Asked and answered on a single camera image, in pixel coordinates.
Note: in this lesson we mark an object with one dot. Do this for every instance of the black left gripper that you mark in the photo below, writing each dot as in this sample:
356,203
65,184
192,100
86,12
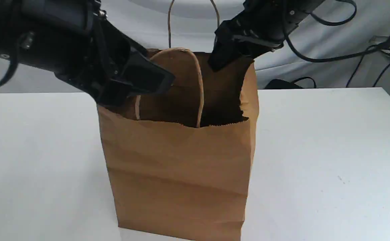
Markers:
111,68

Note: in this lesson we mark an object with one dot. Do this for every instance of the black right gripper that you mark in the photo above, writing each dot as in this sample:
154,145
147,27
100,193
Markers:
260,27

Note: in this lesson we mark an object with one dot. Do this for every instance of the brown paper bag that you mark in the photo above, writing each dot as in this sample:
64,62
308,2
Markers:
179,163

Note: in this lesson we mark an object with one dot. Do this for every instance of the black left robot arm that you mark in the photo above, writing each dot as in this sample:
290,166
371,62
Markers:
74,40

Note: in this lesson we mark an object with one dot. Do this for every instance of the black object behind table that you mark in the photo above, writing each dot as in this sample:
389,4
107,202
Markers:
278,84

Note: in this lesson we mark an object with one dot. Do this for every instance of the grey backdrop cloth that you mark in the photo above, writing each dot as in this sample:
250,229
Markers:
193,23

